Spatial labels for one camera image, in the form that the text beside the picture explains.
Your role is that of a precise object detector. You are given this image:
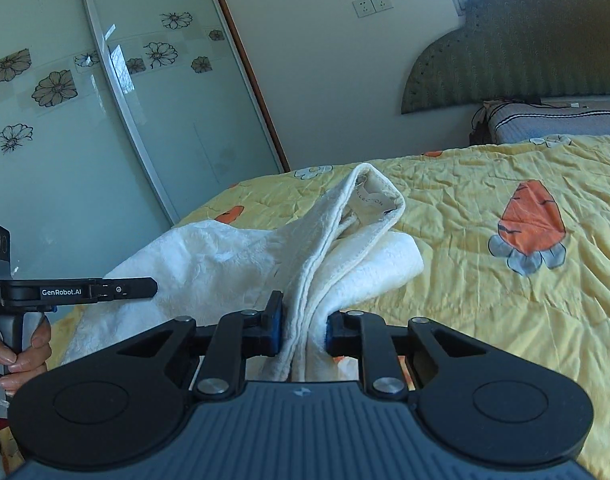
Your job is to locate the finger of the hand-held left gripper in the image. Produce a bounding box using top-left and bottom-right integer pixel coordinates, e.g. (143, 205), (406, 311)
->
(97, 277), (159, 302)

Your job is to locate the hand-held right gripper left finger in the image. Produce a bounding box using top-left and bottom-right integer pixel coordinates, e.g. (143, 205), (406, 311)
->
(116, 290), (286, 403)

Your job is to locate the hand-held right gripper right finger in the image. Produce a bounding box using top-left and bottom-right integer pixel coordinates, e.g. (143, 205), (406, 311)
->
(324, 310), (488, 403)

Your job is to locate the person's left hand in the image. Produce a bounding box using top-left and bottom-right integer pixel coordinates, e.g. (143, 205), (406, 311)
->
(0, 317), (54, 397)

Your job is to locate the yellow carrot print blanket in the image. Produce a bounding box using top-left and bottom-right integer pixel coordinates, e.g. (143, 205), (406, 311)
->
(0, 134), (610, 480)

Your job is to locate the grey quilted mattress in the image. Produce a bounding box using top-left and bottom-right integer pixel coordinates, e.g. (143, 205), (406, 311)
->
(469, 99), (610, 147)

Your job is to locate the green padded headboard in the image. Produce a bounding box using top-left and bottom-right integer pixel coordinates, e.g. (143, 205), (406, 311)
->
(401, 0), (610, 115)

